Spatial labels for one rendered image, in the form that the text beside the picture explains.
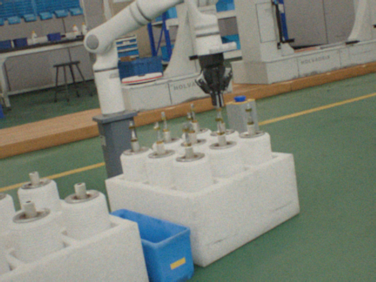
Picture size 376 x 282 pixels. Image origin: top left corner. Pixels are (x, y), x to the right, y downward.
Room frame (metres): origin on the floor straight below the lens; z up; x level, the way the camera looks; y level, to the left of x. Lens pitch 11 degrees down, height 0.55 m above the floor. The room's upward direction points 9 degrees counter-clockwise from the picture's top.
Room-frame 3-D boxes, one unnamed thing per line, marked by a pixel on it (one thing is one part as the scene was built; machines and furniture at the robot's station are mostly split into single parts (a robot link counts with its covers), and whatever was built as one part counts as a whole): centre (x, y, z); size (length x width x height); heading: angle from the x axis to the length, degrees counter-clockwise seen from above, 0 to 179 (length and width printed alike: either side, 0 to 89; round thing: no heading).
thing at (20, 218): (0.97, 0.35, 0.25); 0.08 x 0.08 x 0.01
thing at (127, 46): (7.23, 0.90, 0.35); 0.59 x 0.47 x 0.69; 24
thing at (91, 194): (1.04, 0.26, 0.25); 0.08 x 0.08 x 0.01
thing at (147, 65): (6.24, 0.54, 0.19); 0.50 x 0.41 x 0.37; 29
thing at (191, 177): (1.25, 0.02, 0.16); 0.10 x 0.10 x 0.18
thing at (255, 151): (1.40, -0.16, 0.16); 0.10 x 0.10 x 0.18
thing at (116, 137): (1.96, 0.30, 0.15); 0.15 x 0.15 x 0.30; 24
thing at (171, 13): (6.84, 0.04, 0.90); 0.50 x 0.38 x 0.21; 25
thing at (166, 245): (1.19, 0.18, 0.06); 0.30 x 0.11 x 0.12; 39
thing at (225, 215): (1.42, 0.01, 0.09); 0.39 x 0.39 x 0.18; 40
